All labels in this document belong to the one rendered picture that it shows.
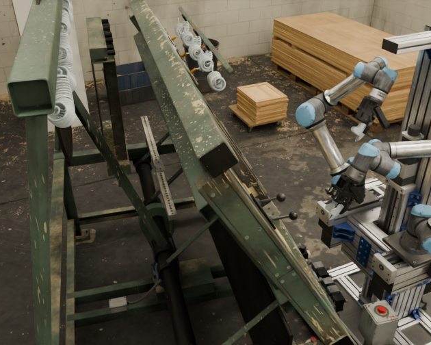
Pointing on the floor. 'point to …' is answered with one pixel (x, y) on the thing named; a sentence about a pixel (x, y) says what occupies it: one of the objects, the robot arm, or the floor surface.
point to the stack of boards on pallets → (339, 60)
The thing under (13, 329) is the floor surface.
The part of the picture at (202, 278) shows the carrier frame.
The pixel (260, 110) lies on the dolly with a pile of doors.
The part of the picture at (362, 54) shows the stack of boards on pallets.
